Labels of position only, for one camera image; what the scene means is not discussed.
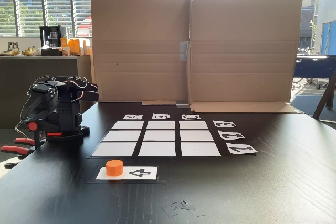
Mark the round orange token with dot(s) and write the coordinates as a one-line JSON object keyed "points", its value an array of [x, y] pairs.
{"points": [[114, 168]]}

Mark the white nine-square grid sheet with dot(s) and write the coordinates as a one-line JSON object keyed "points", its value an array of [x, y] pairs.
{"points": [[160, 136]]}

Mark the brown counter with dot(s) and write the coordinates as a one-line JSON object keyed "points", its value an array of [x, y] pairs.
{"points": [[39, 77]]}

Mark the red black clamp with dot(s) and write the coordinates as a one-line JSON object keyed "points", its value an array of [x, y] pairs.
{"points": [[15, 150], [32, 127]]}

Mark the yellow banana bunch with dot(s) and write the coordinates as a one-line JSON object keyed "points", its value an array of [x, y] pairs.
{"points": [[29, 51]]}

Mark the black coffee machine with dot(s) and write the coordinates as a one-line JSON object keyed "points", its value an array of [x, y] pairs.
{"points": [[52, 40]]}

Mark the orange carton boxes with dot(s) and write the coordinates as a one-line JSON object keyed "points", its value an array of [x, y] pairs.
{"points": [[74, 45]]}

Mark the white letter A sheet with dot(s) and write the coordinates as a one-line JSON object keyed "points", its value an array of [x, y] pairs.
{"points": [[133, 117]]}

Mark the brown cardboard panel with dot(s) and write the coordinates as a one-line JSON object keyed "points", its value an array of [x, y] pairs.
{"points": [[139, 37], [244, 37]]}

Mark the white letter B sheet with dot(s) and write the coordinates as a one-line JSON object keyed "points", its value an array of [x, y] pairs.
{"points": [[161, 116]]}

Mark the white arrow paper sheet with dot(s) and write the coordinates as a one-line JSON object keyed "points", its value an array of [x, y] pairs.
{"points": [[141, 173]]}

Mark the grey tape strip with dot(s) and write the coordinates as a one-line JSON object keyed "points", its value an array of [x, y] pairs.
{"points": [[182, 106], [184, 51]]}

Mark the white letter C sheet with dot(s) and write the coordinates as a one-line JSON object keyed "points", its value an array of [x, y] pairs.
{"points": [[191, 117]]}

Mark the white number 3 sheet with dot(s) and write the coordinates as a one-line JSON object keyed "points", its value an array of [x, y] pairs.
{"points": [[224, 124]]}

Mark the white number 2 sheet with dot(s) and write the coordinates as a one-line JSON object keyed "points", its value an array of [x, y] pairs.
{"points": [[231, 135]]}

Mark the white number 1 sheet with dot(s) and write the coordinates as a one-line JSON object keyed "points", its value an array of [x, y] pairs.
{"points": [[241, 149]]}

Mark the dark wooden leg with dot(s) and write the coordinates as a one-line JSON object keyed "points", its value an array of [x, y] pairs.
{"points": [[324, 98]]}

